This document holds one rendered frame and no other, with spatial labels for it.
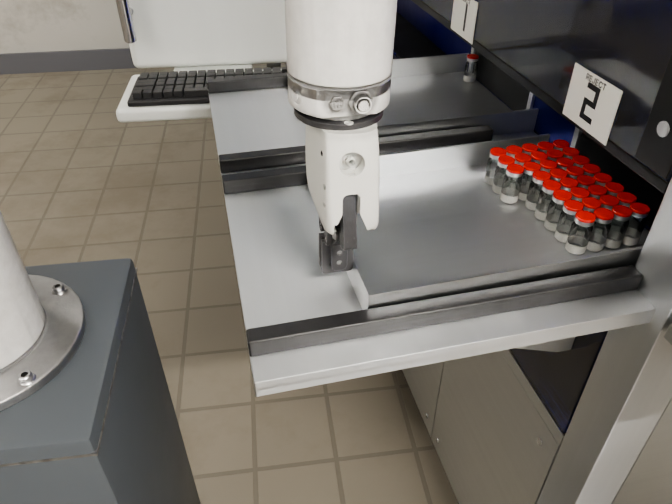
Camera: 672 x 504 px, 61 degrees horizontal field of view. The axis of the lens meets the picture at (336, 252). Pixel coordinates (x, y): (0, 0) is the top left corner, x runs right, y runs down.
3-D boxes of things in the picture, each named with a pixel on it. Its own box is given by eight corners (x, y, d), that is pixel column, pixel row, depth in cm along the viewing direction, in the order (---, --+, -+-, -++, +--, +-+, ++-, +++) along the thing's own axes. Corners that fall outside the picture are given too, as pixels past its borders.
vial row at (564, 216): (511, 174, 77) (518, 143, 74) (589, 254, 63) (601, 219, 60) (496, 176, 77) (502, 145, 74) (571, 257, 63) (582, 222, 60)
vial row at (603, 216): (526, 172, 77) (533, 142, 75) (607, 251, 64) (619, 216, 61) (511, 174, 77) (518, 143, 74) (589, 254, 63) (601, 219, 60)
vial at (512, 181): (512, 194, 73) (519, 162, 70) (520, 203, 71) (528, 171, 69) (496, 196, 73) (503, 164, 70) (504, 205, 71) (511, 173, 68)
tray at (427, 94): (465, 71, 108) (468, 52, 106) (533, 130, 88) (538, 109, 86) (288, 87, 102) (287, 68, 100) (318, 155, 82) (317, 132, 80)
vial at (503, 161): (504, 185, 75) (510, 153, 72) (512, 194, 73) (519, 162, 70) (488, 187, 74) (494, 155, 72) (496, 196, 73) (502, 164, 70)
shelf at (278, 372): (453, 72, 113) (455, 62, 112) (716, 310, 59) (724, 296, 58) (208, 94, 104) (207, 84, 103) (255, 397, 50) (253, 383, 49)
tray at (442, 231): (543, 156, 82) (548, 133, 79) (668, 267, 62) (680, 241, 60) (310, 186, 75) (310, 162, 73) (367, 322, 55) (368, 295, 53)
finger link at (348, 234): (364, 245, 48) (350, 250, 53) (351, 154, 48) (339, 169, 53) (350, 247, 47) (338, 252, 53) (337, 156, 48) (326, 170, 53)
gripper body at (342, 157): (402, 116, 44) (391, 235, 51) (365, 70, 52) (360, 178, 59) (306, 125, 42) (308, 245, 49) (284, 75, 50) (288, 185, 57)
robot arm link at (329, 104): (407, 87, 43) (404, 124, 45) (374, 49, 50) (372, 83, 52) (298, 96, 41) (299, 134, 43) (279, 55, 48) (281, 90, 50)
